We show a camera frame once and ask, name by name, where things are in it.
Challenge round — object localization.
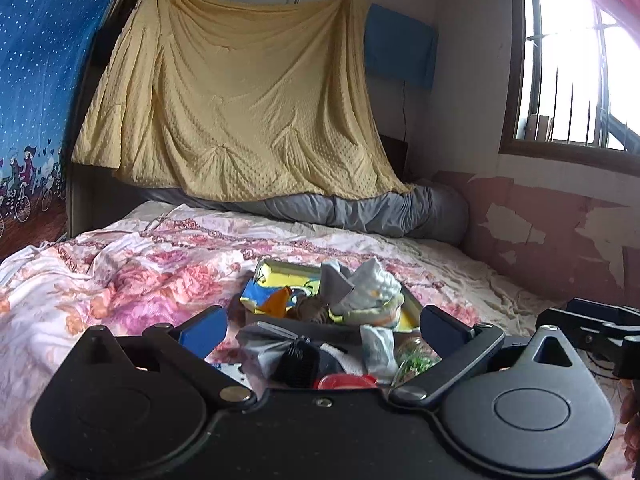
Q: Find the white dotted baby cloth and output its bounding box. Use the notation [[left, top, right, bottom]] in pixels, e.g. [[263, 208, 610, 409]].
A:
[[328, 258, 401, 316]]

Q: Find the white orange blue striped cloth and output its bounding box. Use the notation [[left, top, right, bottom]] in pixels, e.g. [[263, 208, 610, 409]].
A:
[[342, 294, 405, 330]]

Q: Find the person's right hand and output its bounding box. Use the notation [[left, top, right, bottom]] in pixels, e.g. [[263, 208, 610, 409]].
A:
[[620, 382, 640, 464]]

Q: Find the green patterned clear bag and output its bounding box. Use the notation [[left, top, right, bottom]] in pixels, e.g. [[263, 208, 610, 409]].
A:
[[392, 337, 442, 388]]

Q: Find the pink floral bed sheet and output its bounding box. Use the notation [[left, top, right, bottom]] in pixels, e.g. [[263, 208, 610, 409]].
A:
[[1, 202, 547, 479]]

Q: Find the orange yellow cloth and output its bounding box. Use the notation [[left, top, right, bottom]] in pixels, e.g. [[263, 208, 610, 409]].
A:
[[259, 287, 292, 318]]

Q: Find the black grey sock bundle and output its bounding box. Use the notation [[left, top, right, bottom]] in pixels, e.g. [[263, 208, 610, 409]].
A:
[[236, 322, 345, 389]]

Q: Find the colourful painted storage box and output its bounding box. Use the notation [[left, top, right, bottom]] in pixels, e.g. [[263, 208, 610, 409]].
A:
[[238, 257, 424, 346]]

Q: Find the red plastic item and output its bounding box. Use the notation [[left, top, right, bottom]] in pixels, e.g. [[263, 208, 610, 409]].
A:
[[314, 373, 378, 390]]

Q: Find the grey cloth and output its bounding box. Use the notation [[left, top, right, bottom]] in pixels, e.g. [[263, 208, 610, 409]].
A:
[[318, 260, 355, 307]]

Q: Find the grey rolled quilt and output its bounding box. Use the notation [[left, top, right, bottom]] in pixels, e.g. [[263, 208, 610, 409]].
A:
[[136, 182, 469, 245]]

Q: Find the yellow textured hanging blanket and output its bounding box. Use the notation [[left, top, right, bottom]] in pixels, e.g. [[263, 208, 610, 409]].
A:
[[72, 0, 407, 203]]

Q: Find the blue bicycle print curtain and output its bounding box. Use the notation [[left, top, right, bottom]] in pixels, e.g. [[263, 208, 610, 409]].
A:
[[1, 0, 112, 257]]

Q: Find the window with dark frame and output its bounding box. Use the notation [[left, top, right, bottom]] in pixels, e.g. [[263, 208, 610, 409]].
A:
[[500, 0, 639, 176]]

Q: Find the blue wall cloth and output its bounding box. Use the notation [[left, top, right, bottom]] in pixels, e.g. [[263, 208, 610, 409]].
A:
[[364, 4, 438, 90]]

